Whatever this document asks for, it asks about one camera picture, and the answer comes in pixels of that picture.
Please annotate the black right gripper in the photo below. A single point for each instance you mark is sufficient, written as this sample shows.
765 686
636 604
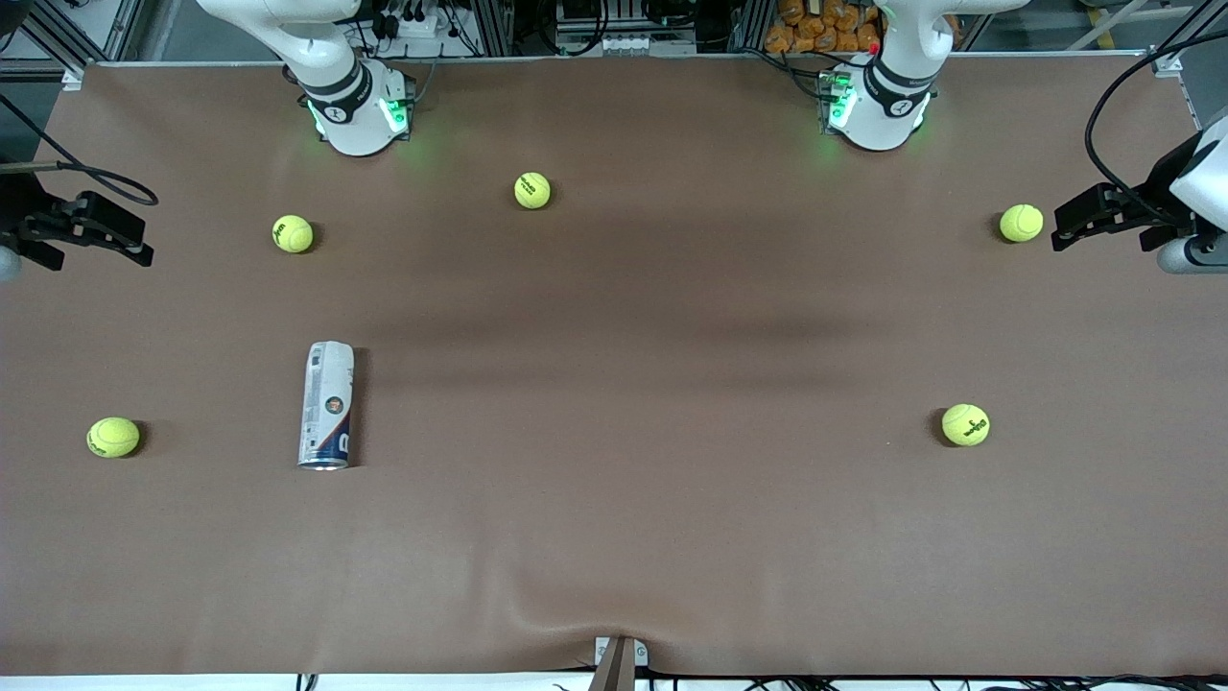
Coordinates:
16 209

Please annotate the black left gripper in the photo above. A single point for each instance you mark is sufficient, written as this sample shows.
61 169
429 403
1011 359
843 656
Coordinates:
1157 189

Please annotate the white blue tennis ball can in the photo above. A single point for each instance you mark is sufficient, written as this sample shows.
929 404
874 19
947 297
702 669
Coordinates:
326 403

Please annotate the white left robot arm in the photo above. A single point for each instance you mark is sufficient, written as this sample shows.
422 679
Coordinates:
892 120

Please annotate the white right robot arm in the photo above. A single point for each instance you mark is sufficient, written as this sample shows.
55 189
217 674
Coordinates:
355 125

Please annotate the yellow tennis ball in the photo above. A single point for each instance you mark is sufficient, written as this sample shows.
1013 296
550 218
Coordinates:
1021 223
293 234
965 424
113 437
532 190

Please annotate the bag of orange items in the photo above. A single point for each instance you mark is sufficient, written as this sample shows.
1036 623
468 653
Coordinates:
815 29

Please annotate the white power strip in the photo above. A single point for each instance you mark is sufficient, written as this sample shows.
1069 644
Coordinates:
417 24

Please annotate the grey equipment unit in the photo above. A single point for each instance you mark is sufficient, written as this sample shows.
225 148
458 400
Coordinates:
624 43

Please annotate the metal corner bracket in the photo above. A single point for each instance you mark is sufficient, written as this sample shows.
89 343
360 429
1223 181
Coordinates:
1168 65
73 79

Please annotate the aluminium frame rack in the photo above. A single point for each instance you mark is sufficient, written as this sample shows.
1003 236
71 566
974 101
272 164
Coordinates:
1192 31

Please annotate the metal mount bracket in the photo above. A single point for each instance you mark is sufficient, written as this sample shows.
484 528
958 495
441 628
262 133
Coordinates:
619 662

